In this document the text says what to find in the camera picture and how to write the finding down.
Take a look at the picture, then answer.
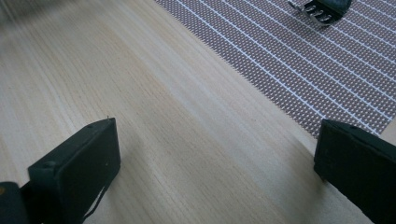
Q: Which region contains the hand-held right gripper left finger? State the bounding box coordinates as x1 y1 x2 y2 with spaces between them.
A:
19 117 121 224

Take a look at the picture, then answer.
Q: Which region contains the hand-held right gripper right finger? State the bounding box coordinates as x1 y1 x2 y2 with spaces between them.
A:
313 119 396 224

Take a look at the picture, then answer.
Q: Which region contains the brown woven placemat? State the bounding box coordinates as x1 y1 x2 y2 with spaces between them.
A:
154 0 396 139

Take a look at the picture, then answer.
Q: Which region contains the metal hair clip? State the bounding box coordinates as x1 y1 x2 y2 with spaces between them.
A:
288 0 353 27

